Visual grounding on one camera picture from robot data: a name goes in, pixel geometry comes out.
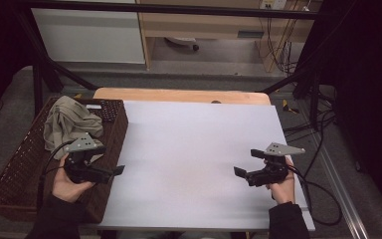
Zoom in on bundle of hanging cables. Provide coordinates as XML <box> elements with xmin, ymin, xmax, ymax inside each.
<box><xmin>264</xmin><ymin>6</ymin><xmax>309</xmax><ymax>77</ymax></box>

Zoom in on beige crumpled cloth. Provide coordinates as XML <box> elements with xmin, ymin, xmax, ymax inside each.
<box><xmin>42</xmin><ymin>95</ymin><xmax>104</xmax><ymax>161</ymax></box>

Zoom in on aluminium rail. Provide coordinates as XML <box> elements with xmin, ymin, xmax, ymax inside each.
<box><xmin>306</xmin><ymin>109</ymin><xmax>370</xmax><ymax>239</ymax></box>

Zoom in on yellow and black tool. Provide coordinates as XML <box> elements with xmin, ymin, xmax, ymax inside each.
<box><xmin>282</xmin><ymin>99</ymin><xmax>300</xmax><ymax>115</ymax></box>

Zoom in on white cabinet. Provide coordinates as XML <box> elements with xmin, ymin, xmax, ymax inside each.
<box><xmin>30</xmin><ymin>0</ymin><xmax>146</xmax><ymax>65</ymax></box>

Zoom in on person's right hand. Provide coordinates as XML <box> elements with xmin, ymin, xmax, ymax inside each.
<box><xmin>265</xmin><ymin>156</ymin><xmax>296</xmax><ymax>205</ymax></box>

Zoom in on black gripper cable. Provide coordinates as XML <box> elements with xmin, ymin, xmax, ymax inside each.
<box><xmin>287</xmin><ymin>164</ymin><xmax>343</xmax><ymax>227</ymax></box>
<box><xmin>35</xmin><ymin>140</ymin><xmax>77</xmax><ymax>213</ymax></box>

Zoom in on black metal frame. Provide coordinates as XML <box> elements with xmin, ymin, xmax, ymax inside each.
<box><xmin>14</xmin><ymin>0</ymin><xmax>322</xmax><ymax>116</ymax></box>

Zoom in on brown wicker basket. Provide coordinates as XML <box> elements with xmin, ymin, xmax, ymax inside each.
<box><xmin>0</xmin><ymin>97</ymin><xmax>129</xmax><ymax>224</ymax></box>

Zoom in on black floor cables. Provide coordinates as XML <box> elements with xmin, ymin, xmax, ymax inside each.
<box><xmin>283</xmin><ymin>93</ymin><xmax>337</xmax><ymax>180</ymax></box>

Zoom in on light wooden desk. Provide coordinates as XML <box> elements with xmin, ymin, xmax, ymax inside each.
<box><xmin>134</xmin><ymin>0</ymin><xmax>323</xmax><ymax>73</ymax></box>

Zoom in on person's left hand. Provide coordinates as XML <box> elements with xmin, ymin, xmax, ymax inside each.
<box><xmin>52</xmin><ymin>153</ymin><xmax>96</xmax><ymax>204</ymax></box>

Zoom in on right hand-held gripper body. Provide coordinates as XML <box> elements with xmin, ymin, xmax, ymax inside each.
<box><xmin>246</xmin><ymin>141</ymin><xmax>306</xmax><ymax>188</ymax></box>

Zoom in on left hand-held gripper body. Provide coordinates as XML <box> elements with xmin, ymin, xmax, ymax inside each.
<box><xmin>63</xmin><ymin>136</ymin><xmax>113</xmax><ymax>185</ymax></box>

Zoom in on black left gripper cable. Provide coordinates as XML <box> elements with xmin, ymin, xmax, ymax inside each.
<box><xmin>35</xmin><ymin>140</ymin><xmax>77</xmax><ymax>213</ymax></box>

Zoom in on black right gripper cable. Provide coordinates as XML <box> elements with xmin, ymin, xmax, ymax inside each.
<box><xmin>287</xmin><ymin>164</ymin><xmax>343</xmax><ymax>227</ymax></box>

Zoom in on light wooden table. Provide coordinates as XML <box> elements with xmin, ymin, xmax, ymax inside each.
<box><xmin>93</xmin><ymin>87</ymin><xmax>273</xmax><ymax>107</ymax></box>

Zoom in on office chair base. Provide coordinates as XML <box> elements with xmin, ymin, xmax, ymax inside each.
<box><xmin>163</xmin><ymin>36</ymin><xmax>201</xmax><ymax>52</ymax></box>

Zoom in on white power strip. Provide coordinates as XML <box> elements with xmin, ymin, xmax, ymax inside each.
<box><xmin>259</xmin><ymin>0</ymin><xmax>288</xmax><ymax>11</ymax></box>

